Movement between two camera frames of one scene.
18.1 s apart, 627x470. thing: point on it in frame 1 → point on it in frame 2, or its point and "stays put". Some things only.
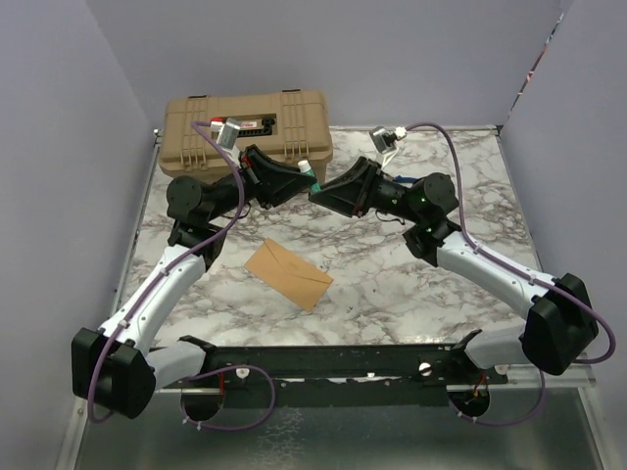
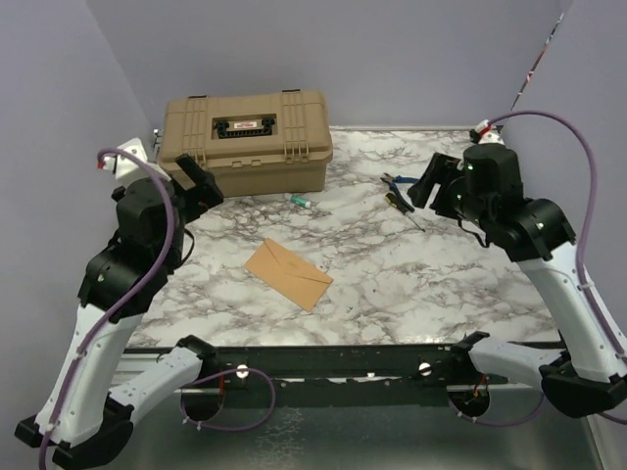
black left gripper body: (228, 193) → (199, 199)
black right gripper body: (390, 198) → (452, 198)
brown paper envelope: (298, 278) stays put
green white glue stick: (306, 167) → (300, 201)
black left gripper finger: (283, 186) → (189, 167)
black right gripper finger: (343, 196) → (421, 191)
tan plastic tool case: (297, 124) stays put
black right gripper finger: (356, 177) → (440, 166)
